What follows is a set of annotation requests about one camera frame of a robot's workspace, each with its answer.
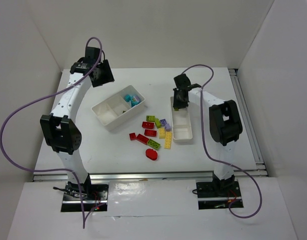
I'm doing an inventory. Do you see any small teal lego brick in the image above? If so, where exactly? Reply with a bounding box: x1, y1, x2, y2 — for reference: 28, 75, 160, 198
124, 94, 132, 102

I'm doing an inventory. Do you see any teal rounded printed lego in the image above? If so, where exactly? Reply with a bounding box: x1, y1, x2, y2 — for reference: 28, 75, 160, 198
130, 95, 141, 107

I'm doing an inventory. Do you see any red long lego brick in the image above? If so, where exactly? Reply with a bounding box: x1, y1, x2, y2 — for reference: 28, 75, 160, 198
136, 134, 150, 145

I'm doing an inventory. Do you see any small red lego brick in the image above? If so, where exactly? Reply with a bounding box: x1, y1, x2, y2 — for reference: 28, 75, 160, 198
129, 132, 137, 141

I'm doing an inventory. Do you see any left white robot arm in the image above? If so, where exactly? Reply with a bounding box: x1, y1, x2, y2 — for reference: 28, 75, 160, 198
40, 46, 114, 196

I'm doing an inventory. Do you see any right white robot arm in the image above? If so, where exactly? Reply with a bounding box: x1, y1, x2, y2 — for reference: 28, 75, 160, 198
173, 73, 243, 196

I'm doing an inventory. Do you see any right white divided container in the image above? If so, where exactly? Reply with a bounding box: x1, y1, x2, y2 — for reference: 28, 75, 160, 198
170, 96, 193, 144

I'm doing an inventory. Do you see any white divided container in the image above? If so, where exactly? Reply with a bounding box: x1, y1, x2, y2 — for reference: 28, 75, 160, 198
91, 85, 146, 131
170, 96, 193, 144

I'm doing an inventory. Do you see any purple square lego brick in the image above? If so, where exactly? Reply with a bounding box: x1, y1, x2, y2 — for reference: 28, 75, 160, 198
160, 119, 167, 127

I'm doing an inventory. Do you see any green sloped lego brick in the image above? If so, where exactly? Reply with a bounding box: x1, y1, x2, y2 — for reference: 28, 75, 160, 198
154, 118, 162, 129

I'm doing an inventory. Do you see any light purple small lego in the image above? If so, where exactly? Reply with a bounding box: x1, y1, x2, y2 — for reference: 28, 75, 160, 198
164, 123, 172, 132

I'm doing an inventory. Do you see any left white divided container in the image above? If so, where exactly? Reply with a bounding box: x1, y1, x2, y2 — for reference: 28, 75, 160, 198
91, 85, 146, 131

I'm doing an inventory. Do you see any green lego brick centre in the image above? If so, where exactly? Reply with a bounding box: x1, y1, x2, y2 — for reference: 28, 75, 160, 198
146, 115, 156, 123

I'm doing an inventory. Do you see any yellow square lego brick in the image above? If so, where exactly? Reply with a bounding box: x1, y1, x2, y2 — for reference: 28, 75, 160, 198
158, 127, 166, 139

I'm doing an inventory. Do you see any yellow long lego plate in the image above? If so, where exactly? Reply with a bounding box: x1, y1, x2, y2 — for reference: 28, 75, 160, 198
164, 131, 173, 150

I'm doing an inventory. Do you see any red sloped lego upper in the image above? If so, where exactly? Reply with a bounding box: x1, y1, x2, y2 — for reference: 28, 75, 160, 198
141, 121, 155, 130

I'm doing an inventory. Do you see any red sloped lego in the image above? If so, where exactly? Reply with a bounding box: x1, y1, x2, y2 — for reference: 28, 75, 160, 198
144, 129, 157, 137
141, 121, 155, 130

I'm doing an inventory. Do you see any red sloped lego middle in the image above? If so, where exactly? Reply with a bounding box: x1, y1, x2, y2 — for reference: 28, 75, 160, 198
144, 129, 157, 137

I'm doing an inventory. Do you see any green long lego brick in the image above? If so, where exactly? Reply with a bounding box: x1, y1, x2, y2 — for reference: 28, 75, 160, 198
147, 139, 161, 150

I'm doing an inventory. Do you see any red apple shaped lego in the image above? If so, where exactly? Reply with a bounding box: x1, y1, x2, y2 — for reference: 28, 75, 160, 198
145, 148, 158, 161

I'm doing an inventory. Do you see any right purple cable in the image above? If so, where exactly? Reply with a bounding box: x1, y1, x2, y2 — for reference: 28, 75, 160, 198
180, 65, 264, 219

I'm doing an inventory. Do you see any purple cable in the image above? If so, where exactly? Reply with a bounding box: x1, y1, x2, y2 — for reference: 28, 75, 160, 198
180, 65, 264, 219
0, 37, 106, 230

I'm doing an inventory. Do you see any aluminium front rail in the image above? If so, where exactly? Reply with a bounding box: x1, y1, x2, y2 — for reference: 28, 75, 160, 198
32, 169, 269, 183

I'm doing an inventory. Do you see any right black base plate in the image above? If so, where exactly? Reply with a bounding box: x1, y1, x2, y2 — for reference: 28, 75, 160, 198
191, 181, 244, 210

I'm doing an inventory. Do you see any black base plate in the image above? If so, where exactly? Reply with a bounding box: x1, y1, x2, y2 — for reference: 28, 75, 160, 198
191, 181, 244, 210
60, 183, 109, 213

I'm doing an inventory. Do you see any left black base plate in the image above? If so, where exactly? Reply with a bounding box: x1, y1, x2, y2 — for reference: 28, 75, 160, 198
60, 183, 109, 213

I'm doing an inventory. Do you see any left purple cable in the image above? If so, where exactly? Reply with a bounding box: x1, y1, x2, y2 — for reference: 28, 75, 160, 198
0, 37, 106, 230

